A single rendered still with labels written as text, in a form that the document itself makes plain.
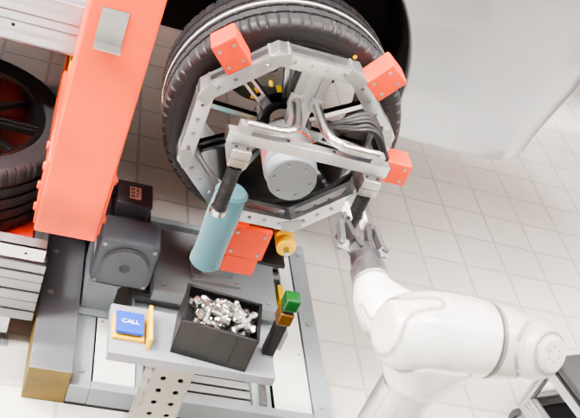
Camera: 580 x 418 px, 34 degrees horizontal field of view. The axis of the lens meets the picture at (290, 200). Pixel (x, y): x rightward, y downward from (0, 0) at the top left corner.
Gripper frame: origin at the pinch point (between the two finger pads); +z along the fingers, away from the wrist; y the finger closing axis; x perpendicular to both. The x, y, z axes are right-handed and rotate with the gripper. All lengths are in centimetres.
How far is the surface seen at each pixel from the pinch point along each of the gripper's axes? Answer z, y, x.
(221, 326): -18.9, -27.8, -28.0
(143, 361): -24, -44, -39
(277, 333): -17.0, -12.5, -29.1
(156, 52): 214, -31, -83
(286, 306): -17.5, -13.8, -19.0
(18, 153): 41, -83, -32
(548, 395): 16, 102, -67
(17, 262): 15, -78, -50
